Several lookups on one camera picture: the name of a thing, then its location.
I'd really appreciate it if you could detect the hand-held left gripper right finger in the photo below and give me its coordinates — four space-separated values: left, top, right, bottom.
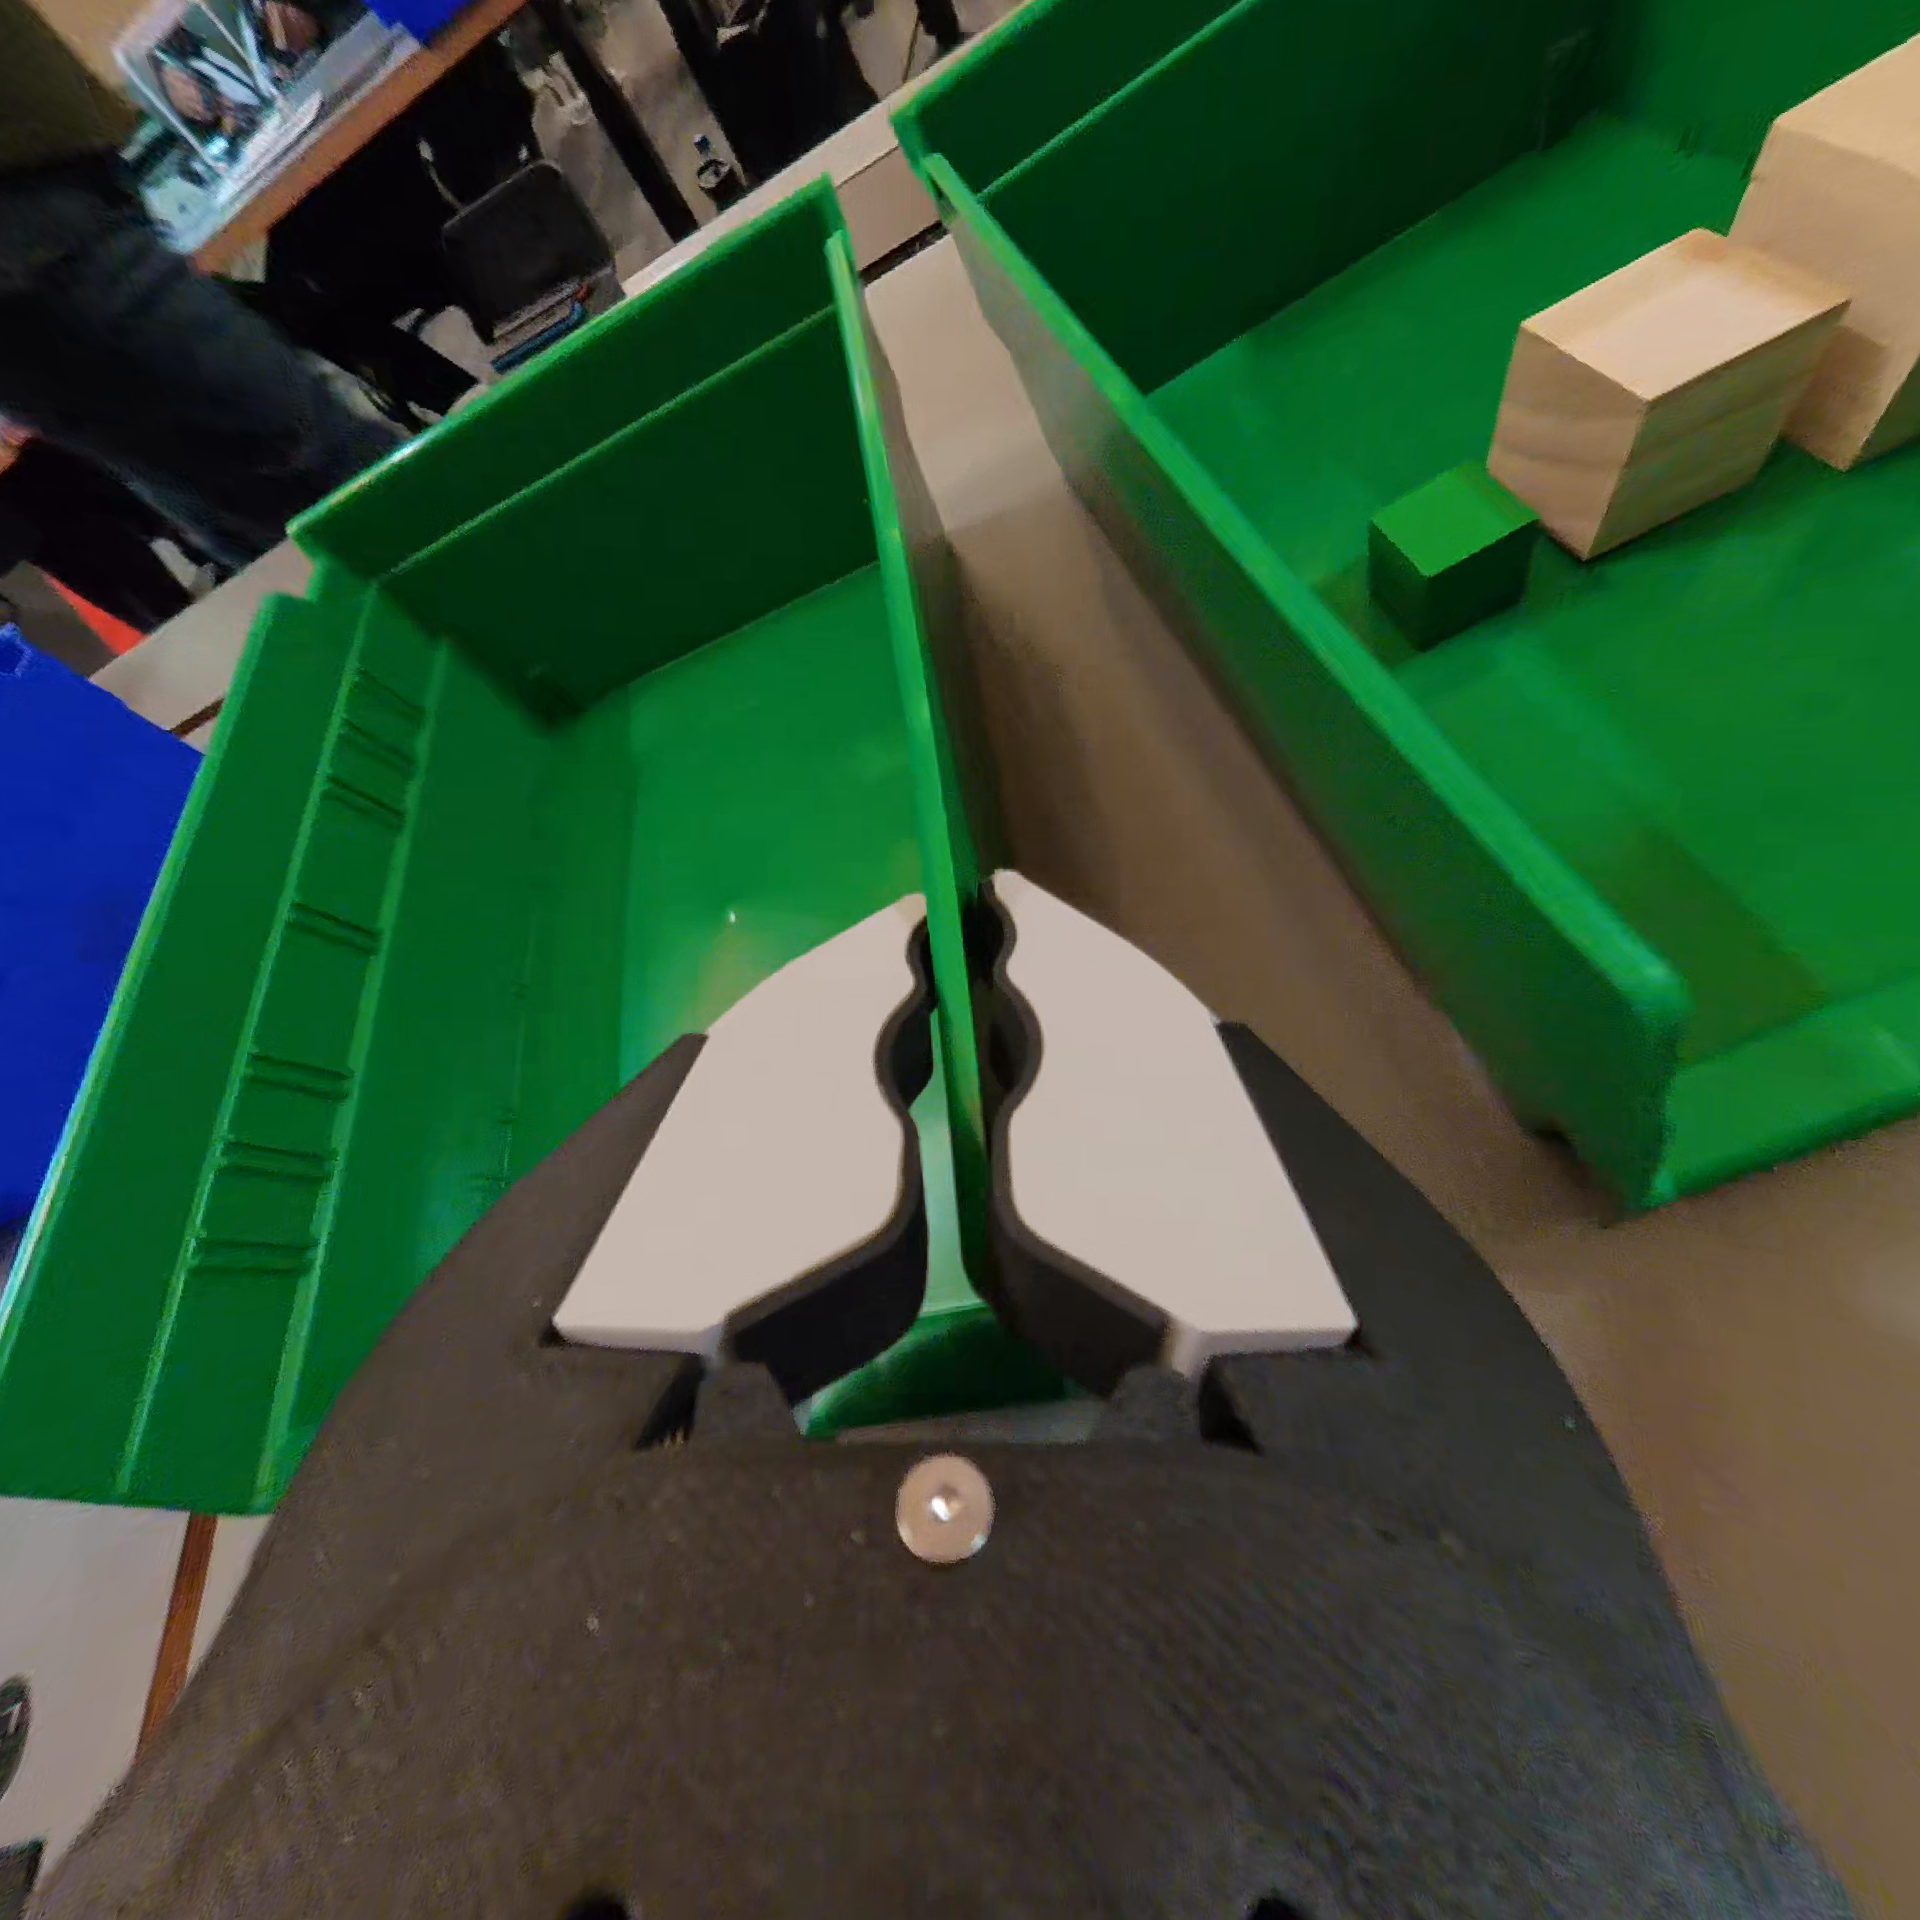
971 871 1360 1401

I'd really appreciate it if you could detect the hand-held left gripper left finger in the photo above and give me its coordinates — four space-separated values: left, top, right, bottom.
552 896 944 1407

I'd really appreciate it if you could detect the green plastic bin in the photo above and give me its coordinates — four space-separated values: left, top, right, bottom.
0 175 1088 1508
891 0 1920 1214

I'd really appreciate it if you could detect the small green cube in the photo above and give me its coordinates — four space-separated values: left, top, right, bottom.
1368 461 1541 648

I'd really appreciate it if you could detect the medium wooden cube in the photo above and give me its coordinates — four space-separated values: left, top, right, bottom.
1488 229 1849 559

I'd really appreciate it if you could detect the large wooden cube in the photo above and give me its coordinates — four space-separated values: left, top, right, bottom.
1732 37 1920 470

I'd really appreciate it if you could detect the blue plastic bin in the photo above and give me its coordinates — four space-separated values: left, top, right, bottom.
0 622 204 1248

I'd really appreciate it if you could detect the wooden top table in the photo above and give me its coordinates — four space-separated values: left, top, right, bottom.
195 0 528 271

